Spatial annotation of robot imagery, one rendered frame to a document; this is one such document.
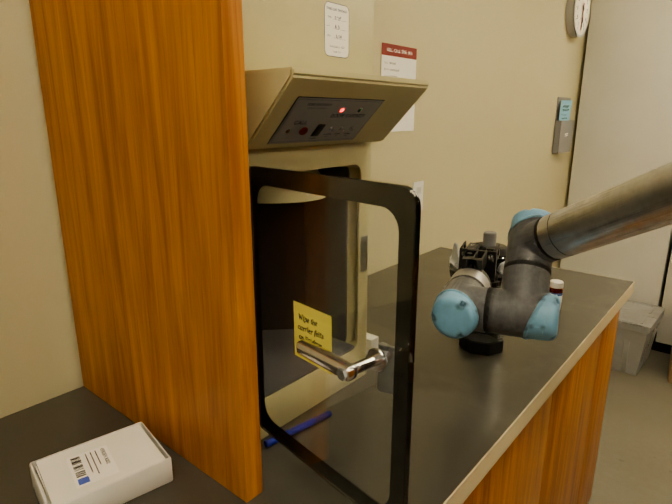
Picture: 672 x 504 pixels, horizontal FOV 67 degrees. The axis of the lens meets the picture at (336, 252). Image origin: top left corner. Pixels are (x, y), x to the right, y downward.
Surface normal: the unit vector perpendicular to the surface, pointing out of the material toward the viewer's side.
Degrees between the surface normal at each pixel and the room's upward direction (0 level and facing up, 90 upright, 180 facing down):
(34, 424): 0
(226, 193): 90
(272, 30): 90
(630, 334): 95
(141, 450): 0
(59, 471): 0
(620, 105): 90
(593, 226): 103
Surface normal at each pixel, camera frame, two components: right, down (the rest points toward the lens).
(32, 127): 0.77, 0.17
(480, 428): 0.00, -0.97
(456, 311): -0.42, 0.30
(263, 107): -0.64, 0.20
